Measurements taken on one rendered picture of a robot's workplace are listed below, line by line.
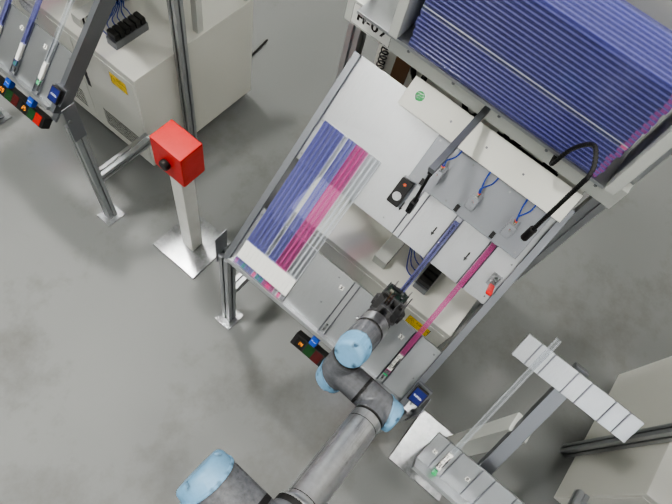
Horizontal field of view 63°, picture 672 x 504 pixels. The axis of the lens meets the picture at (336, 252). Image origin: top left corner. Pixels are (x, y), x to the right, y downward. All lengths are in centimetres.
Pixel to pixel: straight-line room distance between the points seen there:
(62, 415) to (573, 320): 224
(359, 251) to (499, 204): 62
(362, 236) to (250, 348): 76
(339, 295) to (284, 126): 146
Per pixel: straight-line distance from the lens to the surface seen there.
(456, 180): 143
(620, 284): 309
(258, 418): 232
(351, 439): 124
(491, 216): 143
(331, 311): 163
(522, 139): 137
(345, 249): 188
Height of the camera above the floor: 230
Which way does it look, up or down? 64 degrees down
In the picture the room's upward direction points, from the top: 21 degrees clockwise
